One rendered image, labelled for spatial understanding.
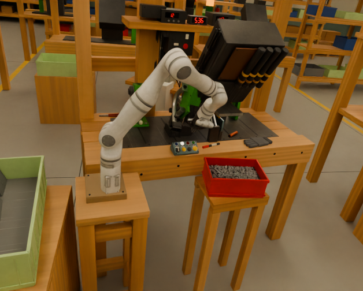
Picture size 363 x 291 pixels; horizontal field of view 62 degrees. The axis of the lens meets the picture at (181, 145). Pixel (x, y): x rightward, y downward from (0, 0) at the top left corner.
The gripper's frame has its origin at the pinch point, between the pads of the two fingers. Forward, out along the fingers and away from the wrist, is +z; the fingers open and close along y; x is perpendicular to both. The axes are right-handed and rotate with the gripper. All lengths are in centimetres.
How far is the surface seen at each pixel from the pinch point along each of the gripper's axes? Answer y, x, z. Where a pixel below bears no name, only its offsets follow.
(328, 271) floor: -134, 53, 65
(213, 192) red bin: -14.2, 31.5, 7.4
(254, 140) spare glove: -48, -13, 15
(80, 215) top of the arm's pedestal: 49, 53, 7
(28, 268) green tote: 61, 77, -9
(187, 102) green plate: 0.5, -26.3, 10.7
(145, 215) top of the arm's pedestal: 21, 49, 5
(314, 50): -324, -390, 192
